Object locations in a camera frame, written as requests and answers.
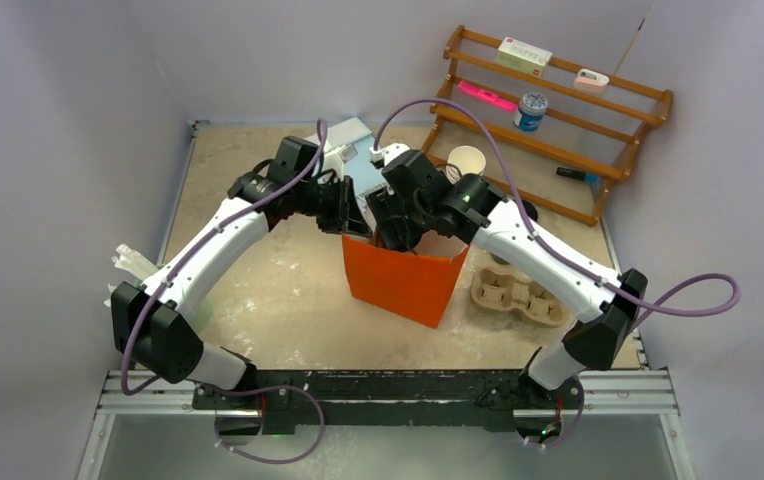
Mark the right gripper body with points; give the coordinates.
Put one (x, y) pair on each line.
(408, 218)

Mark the pink white tape dispenser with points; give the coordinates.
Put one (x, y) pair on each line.
(591, 81)

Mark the thin wooden stick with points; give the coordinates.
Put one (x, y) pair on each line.
(628, 48)

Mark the orange paper bag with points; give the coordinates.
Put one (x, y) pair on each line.
(403, 268)

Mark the light blue paper bag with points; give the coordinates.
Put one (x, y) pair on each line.
(354, 131)

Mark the black cup lid rear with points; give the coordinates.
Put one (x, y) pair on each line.
(531, 211)

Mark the wooden shelf rack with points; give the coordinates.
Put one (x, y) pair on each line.
(597, 133)

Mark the pink highlighter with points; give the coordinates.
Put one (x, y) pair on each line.
(486, 96)

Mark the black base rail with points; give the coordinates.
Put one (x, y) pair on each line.
(495, 400)

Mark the black blue marker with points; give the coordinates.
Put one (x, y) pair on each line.
(577, 175)

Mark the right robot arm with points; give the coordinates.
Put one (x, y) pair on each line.
(494, 223)

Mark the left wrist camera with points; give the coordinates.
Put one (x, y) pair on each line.
(335, 161)

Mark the blue white round tin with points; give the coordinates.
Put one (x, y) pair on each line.
(530, 111)

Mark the green straw holder cup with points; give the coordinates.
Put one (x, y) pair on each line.
(203, 315)

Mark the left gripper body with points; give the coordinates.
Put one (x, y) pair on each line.
(323, 201)

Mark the black paper cup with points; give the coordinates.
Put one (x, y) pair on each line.
(498, 259)

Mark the stacked white paper cups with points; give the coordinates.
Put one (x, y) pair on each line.
(464, 160)

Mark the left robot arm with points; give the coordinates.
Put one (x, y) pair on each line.
(152, 321)

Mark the white green box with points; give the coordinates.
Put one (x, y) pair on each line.
(523, 57)

